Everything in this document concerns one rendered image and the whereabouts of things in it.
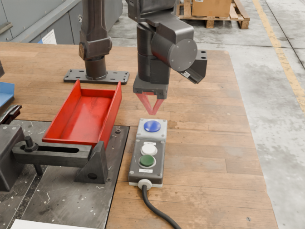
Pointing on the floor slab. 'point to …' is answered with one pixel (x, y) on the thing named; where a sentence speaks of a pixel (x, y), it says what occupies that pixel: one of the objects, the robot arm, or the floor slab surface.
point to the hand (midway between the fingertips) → (152, 111)
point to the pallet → (236, 10)
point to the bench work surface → (219, 107)
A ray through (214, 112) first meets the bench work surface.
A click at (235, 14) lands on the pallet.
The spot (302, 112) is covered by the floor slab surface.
